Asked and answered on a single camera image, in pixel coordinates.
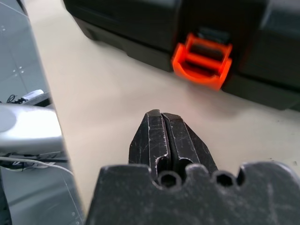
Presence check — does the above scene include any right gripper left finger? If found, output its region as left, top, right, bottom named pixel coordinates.
left=127, top=109, right=171, bottom=182

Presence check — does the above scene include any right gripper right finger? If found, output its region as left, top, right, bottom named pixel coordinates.
left=161, top=112, right=218, bottom=180

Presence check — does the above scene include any black plastic tool case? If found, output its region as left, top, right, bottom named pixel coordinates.
left=62, top=0, right=300, bottom=111

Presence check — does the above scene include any orange case latch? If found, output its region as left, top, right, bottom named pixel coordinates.
left=171, top=32, right=233, bottom=91

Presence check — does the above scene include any silver robot body part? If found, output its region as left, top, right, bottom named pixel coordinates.
left=0, top=104, right=64, bottom=155

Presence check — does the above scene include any thin white cable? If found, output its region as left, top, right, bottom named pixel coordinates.
left=0, top=156, right=75, bottom=175

